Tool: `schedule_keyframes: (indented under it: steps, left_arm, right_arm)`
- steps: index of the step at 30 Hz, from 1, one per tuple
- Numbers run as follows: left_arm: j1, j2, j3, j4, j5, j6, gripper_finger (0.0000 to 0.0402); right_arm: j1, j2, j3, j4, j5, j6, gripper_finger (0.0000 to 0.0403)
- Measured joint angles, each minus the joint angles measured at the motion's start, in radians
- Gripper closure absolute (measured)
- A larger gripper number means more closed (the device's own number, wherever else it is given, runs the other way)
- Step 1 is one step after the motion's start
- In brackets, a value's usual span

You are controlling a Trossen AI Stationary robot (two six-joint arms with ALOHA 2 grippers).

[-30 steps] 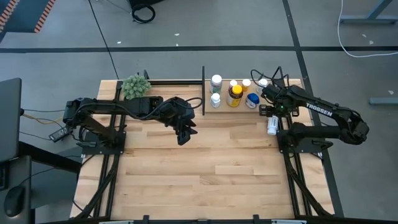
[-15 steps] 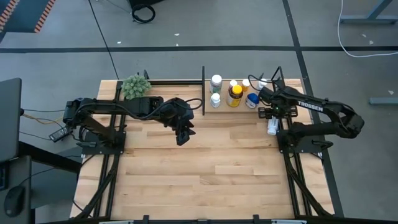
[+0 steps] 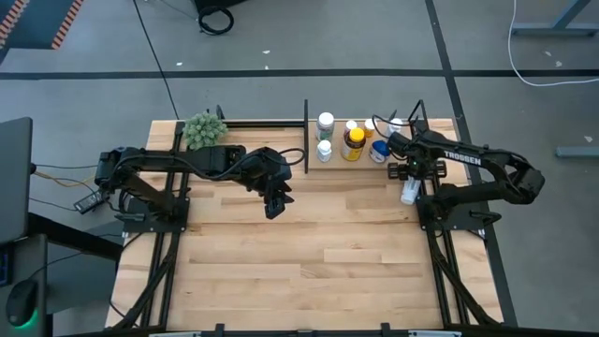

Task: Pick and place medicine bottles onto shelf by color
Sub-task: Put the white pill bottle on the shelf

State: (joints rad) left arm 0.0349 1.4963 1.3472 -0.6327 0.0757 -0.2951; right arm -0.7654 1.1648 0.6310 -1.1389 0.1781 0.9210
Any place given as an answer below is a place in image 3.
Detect coiled black floor cable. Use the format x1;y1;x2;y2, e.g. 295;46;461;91
197;4;236;37

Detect white floor cable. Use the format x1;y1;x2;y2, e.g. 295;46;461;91
506;0;599;88

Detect orange black striped mat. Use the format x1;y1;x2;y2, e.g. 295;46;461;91
0;0;86;51

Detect black power brick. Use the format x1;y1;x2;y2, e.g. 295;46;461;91
73;189;112;216

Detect small white medicine bottle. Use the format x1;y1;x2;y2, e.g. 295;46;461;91
315;139;333;164

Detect dark grey side desk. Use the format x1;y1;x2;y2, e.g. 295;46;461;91
0;212;124;337

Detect dark grey laptop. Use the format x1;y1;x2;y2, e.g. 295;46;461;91
0;116;35;245

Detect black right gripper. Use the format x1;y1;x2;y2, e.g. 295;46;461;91
387;131;448;182

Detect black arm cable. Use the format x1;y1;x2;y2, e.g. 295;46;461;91
184;146;307;182
372;99;425;141

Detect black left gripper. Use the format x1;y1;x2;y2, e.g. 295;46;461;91
241;146;297;221

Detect blue cap white bottle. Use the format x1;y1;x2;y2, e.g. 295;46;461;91
368;139;392;166

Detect black computer mouse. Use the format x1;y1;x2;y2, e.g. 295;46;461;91
5;279;41;329

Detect grey floor bar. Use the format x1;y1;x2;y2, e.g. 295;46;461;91
555;146;599;159

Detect grey desk leg frame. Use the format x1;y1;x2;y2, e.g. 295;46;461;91
510;0;599;37

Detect amber fish oil bottle yellow cap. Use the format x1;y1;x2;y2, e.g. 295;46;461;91
340;126;368;164

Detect white bottle with barcode label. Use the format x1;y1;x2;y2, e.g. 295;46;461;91
400;176;423;207

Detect black frame wooden shelf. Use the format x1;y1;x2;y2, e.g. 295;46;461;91
301;97;431;175

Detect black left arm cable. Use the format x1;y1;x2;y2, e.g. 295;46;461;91
184;146;307;182

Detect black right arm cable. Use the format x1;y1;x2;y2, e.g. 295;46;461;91
372;99;425;141

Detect green label bottle white cap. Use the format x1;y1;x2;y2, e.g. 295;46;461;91
314;111;336;142

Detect green potted plant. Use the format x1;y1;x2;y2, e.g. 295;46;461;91
182;111;230;152

